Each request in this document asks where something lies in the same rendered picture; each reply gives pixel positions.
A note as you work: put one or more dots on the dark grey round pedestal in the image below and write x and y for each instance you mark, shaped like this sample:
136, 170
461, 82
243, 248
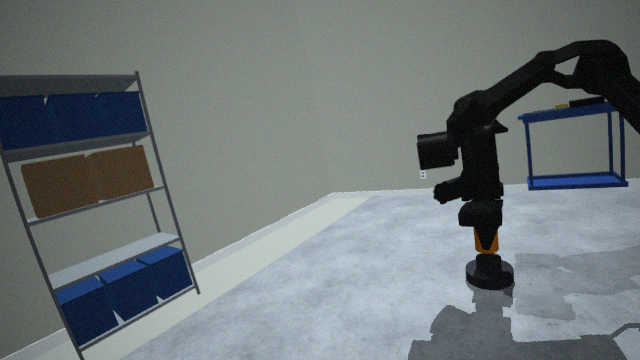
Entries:
489, 272

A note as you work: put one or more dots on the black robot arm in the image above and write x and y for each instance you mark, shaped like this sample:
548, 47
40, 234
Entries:
602, 69

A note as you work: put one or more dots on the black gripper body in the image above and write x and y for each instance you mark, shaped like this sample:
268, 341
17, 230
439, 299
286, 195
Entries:
484, 187

